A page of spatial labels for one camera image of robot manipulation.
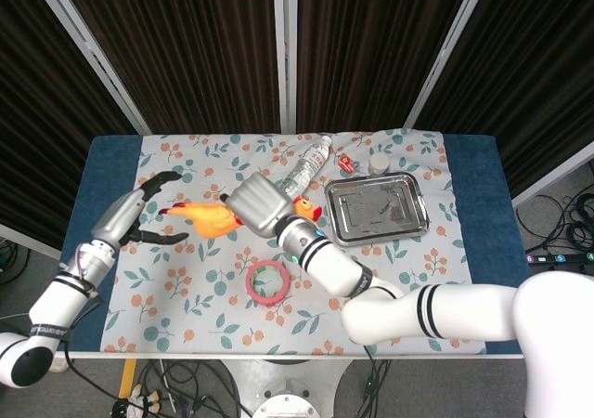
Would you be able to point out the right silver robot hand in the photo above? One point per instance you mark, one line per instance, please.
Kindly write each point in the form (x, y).
(260, 204)

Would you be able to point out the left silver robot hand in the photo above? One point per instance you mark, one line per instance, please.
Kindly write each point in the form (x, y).
(116, 218)

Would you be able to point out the yellow rubber chicken toy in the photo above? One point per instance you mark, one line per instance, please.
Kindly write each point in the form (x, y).
(209, 218)

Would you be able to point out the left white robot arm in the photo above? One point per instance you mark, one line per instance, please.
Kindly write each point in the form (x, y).
(55, 302)

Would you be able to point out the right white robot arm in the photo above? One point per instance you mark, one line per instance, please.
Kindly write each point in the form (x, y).
(464, 311)

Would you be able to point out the stainless steel tray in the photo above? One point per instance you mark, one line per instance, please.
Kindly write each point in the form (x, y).
(371, 209)

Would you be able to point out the clear plastic water bottle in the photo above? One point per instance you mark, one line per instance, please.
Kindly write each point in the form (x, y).
(311, 162)

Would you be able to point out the red tape roll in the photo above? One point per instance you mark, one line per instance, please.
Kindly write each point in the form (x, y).
(253, 292)

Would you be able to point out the red toy car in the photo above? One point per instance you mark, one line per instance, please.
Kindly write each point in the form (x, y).
(347, 162)

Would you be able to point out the floral print tablecloth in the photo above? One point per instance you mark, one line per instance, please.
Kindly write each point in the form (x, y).
(195, 306)

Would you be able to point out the yellow strip on floor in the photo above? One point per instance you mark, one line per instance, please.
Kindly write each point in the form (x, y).
(127, 378)

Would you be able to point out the blue table mat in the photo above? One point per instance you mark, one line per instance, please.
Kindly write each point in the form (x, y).
(482, 195)

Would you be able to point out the black power strip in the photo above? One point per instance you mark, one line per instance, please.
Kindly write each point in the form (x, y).
(557, 258)

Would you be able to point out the white screen frame post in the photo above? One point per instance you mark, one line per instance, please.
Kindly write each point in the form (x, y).
(552, 176)
(88, 46)
(445, 51)
(284, 51)

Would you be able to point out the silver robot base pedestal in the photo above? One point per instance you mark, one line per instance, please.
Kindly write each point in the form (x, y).
(287, 381)

